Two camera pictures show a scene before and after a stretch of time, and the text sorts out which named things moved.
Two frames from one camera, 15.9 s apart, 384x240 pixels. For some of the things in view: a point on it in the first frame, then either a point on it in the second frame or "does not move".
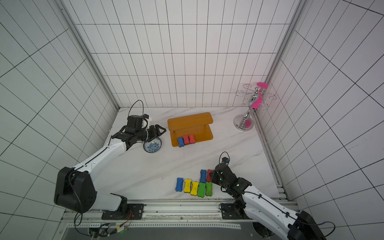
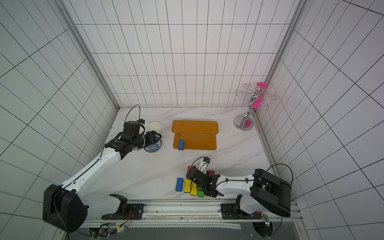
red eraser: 186,140 → 189,168
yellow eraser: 187,188 does not move
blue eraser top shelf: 179,184 does not move
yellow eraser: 194,191 does not move
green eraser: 201,190 does not move
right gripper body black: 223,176 → 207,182
